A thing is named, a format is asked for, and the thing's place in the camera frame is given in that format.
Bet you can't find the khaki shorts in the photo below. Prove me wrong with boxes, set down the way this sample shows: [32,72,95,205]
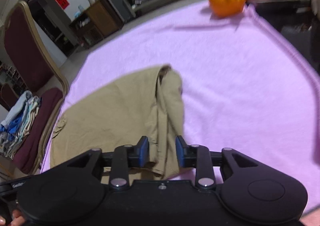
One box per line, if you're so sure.
[50,65,184,180]

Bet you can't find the pile of folded clothes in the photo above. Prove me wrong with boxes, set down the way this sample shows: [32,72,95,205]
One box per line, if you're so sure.
[1,90,42,160]

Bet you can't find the large orange fruit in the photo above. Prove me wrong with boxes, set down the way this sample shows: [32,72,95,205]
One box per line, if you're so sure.
[209,0,246,18]

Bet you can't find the brown wooden cabinet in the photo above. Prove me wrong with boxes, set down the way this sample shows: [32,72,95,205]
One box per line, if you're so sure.
[69,0,124,49]

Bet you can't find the pink towel table cover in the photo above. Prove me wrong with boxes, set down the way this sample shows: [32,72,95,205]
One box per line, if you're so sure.
[41,0,320,214]

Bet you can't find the maroon chair wooden frame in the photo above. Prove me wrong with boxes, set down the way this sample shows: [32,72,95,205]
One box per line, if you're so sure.
[3,0,69,175]

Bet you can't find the black fruit tray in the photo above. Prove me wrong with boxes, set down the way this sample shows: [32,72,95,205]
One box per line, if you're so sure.
[247,0,311,11]

